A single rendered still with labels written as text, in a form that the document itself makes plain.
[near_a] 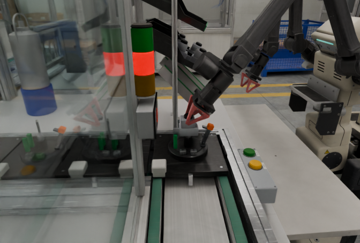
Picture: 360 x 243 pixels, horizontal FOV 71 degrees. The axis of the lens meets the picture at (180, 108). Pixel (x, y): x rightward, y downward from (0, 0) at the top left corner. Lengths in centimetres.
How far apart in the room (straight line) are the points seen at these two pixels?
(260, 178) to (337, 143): 66
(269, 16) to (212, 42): 412
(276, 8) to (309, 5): 985
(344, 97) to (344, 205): 54
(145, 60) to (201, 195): 45
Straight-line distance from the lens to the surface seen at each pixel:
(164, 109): 147
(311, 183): 105
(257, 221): 71
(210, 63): 76
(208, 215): 76
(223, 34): 498
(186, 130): 84
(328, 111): 127
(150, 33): 55
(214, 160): 86
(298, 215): 91
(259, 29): 85
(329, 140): 140
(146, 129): 58
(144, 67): 56
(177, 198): 80
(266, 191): 82
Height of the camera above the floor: 147
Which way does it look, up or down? 24 degrees down
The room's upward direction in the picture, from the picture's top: straight up
